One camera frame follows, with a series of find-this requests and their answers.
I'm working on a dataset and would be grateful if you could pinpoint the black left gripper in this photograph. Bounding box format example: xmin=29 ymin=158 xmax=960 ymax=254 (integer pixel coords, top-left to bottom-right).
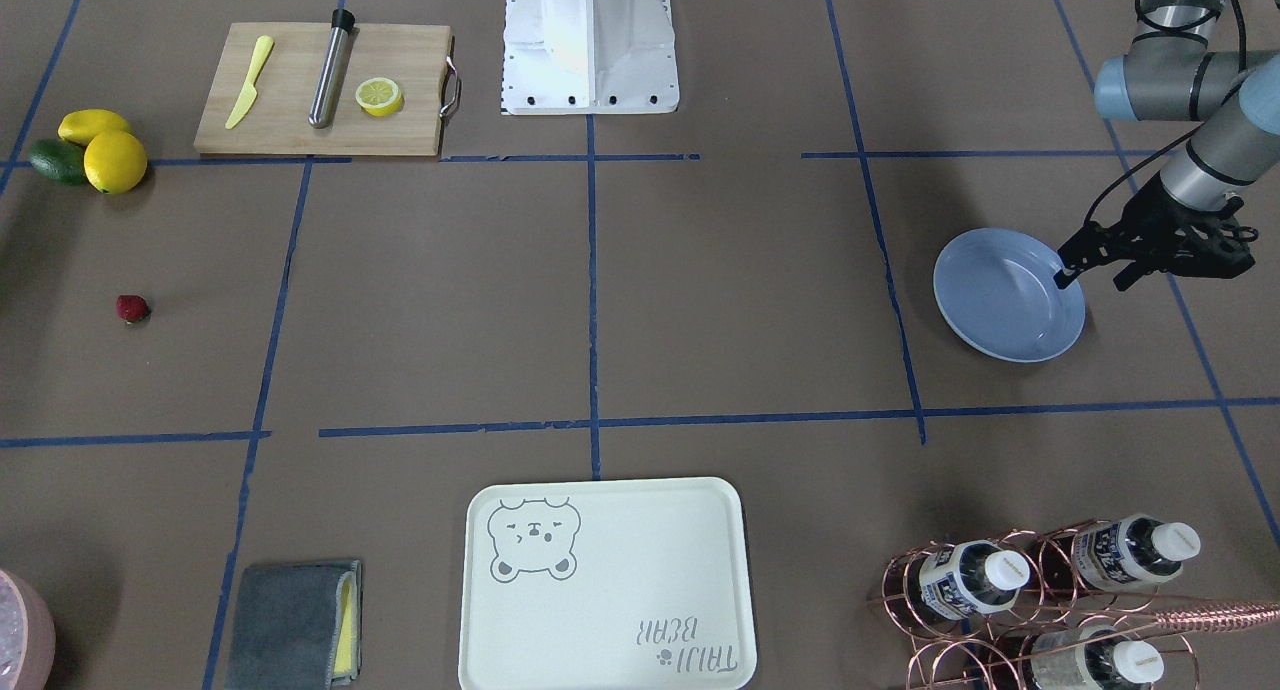
xmin=1053 ymin=178 xmax=1260 ymax=292

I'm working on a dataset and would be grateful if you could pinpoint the blue round plate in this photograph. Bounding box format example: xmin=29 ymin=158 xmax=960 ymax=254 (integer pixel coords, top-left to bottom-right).
xmin=932 ymin=228 xmax=1087 ymax=365

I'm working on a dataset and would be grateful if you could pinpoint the red strawberry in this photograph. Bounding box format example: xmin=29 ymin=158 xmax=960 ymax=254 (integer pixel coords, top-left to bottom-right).
xmin=115 ymin=294 xmax=152 ymax=325

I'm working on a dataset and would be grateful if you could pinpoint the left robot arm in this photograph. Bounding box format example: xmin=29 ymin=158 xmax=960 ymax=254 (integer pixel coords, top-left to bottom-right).
xmin=1053 ymin=0 xmax=1279 ymax=292

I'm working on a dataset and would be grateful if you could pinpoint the dark tea bottle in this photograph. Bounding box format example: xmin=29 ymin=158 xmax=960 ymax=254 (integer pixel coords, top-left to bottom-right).
xmin=1069 ymin=515 xmax=1202 ymax=593
xmin=1027 ymin=626 xmax=1166 ymax=689
xmin=905 ymin=540 xmax=1032 ymax=623

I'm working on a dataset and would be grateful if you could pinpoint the dark tea bottle rear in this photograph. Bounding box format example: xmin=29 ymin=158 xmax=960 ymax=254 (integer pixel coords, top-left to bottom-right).
xmin=1027 ymin=626 xmax=1166 ymax=689

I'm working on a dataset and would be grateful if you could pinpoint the white bear tray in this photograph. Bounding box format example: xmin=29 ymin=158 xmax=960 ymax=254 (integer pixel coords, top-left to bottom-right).
xmin=458 ymin=477 xmax=758 ymax=689

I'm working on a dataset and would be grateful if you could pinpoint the wooden cutting board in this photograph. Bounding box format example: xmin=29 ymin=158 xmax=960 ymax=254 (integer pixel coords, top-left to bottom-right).
xmin=193 ymin=23 xmax=454 ymax=157

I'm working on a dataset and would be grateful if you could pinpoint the lemon half slice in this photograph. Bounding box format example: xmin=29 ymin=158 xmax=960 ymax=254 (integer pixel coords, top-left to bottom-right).
xmin=355 ymin=78 xmax=404 ymax=116

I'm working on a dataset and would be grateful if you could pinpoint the steel cylinder muddler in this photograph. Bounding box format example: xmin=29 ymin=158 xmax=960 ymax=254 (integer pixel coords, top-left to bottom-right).
xmin=308 ymin=8 xmax=356 ymax=129

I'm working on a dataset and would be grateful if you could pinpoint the yellow plastic knife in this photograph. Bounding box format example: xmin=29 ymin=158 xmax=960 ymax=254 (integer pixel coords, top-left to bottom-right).
xmin=224 ymin=35 xmax=275 ymax=131

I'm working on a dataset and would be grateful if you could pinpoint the grey folded cloth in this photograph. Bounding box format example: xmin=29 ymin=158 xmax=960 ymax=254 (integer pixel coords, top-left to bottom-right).
xmin=224 ymin=558 xmax=364 ymax=689

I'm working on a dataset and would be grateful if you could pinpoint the large yellow lemon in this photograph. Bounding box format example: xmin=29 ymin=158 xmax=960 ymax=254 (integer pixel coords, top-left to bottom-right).
xmin=84 ymin=131 xmax=148 ymax=195

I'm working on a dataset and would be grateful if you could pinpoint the small yellow lemon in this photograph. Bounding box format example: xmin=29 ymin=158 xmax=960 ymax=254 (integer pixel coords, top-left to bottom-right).
xmin=58 ymin=108 xmax=132 ymax=147

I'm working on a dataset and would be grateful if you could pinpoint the green lime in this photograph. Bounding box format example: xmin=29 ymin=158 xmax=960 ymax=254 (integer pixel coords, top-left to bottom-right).
xmin=28 ymin=138 xmax=88 ymax=187

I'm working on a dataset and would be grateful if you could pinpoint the pink bowl of ice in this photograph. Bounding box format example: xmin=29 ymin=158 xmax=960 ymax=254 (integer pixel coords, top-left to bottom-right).
xmin=1 ymin=570 xmax=56 ymax=689

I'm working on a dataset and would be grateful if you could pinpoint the copper wire bottle rack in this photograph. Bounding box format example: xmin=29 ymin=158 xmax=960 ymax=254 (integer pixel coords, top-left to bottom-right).
xmin=864 ymin=542 xmax=1277 ymax=689

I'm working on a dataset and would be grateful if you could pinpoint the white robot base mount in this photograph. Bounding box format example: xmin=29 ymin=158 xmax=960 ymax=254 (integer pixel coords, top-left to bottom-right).
xmin=500 ymin=0 xmax=681 ymax=116

